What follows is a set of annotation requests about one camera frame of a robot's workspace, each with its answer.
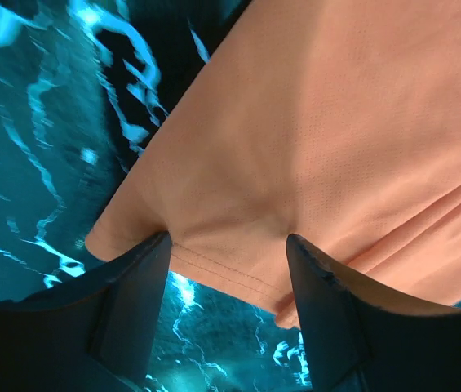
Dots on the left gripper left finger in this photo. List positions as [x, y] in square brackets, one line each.
[91, 333]

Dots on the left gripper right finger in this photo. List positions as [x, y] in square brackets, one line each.
[361, 335]

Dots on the orange t shirt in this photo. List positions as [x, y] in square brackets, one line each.
[339, 121]

